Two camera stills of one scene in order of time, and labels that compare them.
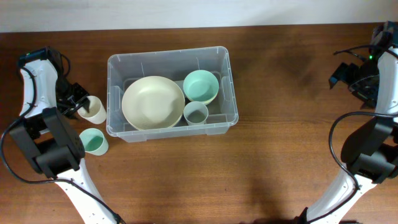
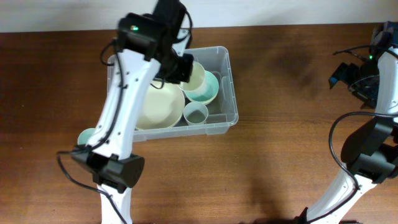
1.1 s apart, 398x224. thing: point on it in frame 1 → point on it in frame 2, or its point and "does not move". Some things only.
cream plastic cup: x=97 y=113 → x=196 y=83
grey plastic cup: x=196 y=112 does not move
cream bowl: x=153 y=103 does not move
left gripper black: x=71 y=109 → x=187 y=61
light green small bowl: x=201 y=86 does not move
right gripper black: x=343 y=73 does not move
